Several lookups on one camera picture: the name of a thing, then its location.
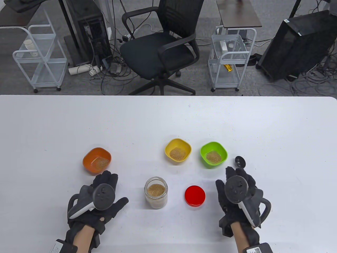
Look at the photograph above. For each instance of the dark desk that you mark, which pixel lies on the dark desk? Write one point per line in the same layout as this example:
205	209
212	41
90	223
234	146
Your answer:
13	19

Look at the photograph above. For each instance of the clear glass jar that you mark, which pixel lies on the clear glass jar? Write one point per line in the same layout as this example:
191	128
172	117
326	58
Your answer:
155	203

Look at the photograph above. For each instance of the person's right forearm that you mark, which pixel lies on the person's right forearm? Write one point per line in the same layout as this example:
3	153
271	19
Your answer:
241	237

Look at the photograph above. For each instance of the person's left hand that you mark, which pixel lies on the person's left hand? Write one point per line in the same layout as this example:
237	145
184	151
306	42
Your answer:
106	178

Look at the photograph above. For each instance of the black wrist sensor box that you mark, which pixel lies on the black wrist sensor box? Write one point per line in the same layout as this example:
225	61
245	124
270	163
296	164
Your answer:
259	249
63	247

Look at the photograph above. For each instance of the black computer tower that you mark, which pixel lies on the black computer tower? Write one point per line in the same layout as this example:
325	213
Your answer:
87	15
295	47

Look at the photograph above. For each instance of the brown wooden side table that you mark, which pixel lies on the brown wooden side table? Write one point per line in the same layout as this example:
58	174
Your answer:
239	15

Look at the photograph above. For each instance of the person's left forearm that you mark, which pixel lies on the person's left forearm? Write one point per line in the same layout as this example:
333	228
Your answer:
83	238

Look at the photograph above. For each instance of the gold snack packet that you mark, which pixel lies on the gold snack packet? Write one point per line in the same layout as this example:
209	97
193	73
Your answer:
228	68

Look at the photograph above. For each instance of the orange plastic dish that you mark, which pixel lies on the orange plastic dish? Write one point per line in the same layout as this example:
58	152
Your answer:
96	152

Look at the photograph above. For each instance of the black metal stand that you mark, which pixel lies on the black metal stand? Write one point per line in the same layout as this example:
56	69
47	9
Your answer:
295	8

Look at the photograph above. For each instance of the red jar lid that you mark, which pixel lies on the red jar lid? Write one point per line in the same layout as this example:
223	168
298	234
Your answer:
194	196

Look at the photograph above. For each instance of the brown sugar granules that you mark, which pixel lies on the brown sugar granules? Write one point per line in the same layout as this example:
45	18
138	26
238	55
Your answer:
177	154
100	163
155	189
213	156

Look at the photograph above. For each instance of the yellow plastic dish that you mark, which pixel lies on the yellow plastic dish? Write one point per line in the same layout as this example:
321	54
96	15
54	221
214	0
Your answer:
171	146

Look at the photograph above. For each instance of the black office chair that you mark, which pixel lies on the black office chair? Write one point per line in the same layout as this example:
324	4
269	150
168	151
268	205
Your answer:
155	52

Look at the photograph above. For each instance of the person's right hand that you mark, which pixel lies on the person's right hand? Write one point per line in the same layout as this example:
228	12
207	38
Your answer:
231	213

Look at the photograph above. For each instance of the white rolled tube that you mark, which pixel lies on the white rolled tube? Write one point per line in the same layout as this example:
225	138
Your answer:
79	69

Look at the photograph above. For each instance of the black grey tracking controller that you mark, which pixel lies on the black grey tracking controller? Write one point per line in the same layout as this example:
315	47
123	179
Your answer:
235	188
104	196

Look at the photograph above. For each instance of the green plastic dish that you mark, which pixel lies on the green plastic dish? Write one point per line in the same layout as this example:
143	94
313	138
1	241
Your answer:
208	147

